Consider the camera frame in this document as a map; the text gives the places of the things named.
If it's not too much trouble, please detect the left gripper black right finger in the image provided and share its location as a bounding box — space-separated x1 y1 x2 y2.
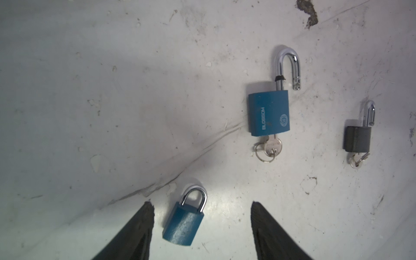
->
250 201 312 260

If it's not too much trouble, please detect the key with ring for large padlock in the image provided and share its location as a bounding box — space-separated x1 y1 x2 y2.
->
254 134 283 164

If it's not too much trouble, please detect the black padlock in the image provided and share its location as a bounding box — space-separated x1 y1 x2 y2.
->
343 100 375 153

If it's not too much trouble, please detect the small blue padlock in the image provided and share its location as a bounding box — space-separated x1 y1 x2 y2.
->
162 185 208 247

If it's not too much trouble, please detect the large blue padlock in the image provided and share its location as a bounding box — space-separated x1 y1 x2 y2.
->
248 45 301 137

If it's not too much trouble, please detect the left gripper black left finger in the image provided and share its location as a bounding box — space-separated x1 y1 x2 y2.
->
94 201 154 260

